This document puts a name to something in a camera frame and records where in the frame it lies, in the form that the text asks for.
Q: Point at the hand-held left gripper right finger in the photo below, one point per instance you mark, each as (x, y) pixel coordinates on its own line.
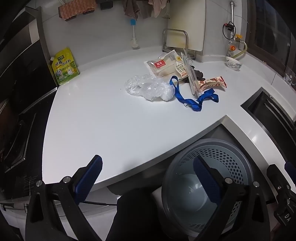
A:
(205, 178)

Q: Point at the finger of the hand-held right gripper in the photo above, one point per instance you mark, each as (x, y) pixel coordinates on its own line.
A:
(277, 178)
(291, 169)

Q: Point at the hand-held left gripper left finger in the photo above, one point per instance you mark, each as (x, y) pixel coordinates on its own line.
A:
(89, 176)

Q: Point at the grey perforated waste bin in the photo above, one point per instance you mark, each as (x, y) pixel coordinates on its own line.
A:
(192, 201)

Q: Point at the red white snack packet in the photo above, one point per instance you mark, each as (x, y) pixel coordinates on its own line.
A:
(212, 83)

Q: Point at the white cabinet front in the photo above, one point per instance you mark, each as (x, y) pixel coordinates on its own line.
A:
(99, 197)

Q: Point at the person's dark trouser leg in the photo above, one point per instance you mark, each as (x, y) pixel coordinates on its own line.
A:
(134, 215)

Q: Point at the dark kitchen sink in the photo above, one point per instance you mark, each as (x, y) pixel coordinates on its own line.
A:
(272, 111)

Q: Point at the clear glass mug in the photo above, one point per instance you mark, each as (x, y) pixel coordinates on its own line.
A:
(290, 76)

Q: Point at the clear plastic packaging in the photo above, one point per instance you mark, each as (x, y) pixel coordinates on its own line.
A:
(193, 78)

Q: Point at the dark grey cloth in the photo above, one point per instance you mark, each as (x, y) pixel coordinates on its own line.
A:
(199, 74)

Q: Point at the clear crumpled plastic bag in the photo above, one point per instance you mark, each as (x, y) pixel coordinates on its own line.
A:
(150, 89)

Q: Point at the yellow green refill pouch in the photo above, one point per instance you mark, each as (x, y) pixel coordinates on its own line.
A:
(64, 67)

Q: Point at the white patterned bowl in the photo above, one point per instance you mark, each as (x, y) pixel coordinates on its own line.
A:
(233, 64)

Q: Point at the yellow mark sandwich packet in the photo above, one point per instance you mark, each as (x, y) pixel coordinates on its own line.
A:
(177, 62)

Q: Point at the red label bread packet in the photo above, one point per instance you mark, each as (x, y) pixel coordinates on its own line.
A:
(158, 67)

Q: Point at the dark framed window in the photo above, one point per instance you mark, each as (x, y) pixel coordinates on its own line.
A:
(272, 27)

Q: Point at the black range hood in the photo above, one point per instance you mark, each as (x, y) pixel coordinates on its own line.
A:
(18, 51)

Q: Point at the metal board rack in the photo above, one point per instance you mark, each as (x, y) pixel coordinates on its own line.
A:
(164, 39)

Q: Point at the black gas regulator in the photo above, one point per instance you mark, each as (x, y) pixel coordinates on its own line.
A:
(230, 26)

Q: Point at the white cutting board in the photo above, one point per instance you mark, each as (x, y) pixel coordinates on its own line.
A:
(185, 18)

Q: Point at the orange sponge cloth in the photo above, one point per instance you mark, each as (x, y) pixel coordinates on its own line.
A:
(76, 9)

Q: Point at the metal gas pipe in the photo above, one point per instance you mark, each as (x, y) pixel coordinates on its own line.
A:
(232, 11)

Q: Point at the brown hanging rag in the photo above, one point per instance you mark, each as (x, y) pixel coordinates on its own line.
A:
(131, 8)

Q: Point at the pink hanging rag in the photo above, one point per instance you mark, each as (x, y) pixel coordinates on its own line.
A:
(158, 7)

